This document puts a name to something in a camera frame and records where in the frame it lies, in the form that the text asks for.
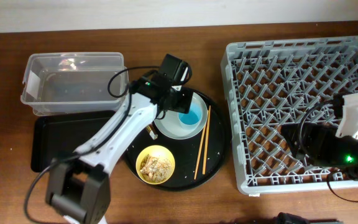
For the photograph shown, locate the black rectangular tray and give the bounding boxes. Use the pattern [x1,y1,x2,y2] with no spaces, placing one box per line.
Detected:
[30,111,114,172]

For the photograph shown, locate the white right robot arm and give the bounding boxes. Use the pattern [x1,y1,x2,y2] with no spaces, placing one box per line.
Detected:
[280,93,358,180]

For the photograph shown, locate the clear plastic bin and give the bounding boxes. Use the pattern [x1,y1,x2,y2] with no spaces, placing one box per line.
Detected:
[21,52,129,116]

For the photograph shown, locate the wooden chopstick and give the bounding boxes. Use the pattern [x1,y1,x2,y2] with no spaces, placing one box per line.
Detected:
[193,109,210,180]
[202,105,211,175]

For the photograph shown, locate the gold snack wrapper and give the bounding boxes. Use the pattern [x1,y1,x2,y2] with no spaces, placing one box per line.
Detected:
[146,124,158,140]

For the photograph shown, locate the food scraps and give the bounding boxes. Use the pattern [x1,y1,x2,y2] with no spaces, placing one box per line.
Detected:
[139,154,173,184]

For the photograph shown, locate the blue plastic cup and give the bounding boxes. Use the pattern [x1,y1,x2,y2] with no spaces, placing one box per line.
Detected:
[178,103,203,129]

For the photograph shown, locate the grey dishwasher rack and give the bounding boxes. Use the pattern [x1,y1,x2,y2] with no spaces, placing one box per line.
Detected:
[221,36,358,196]

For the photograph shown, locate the grey round plate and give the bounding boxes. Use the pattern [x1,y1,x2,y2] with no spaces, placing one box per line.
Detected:
[154,92,208,139]

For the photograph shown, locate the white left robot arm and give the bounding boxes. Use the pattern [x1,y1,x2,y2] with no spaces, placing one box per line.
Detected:
[45,54,193,223]

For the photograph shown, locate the black round tray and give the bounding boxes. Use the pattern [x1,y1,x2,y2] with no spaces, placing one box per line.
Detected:
[123,90,231,192]

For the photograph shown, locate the yellow bowl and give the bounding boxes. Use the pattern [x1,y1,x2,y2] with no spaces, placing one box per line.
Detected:
[135,145,175,185]

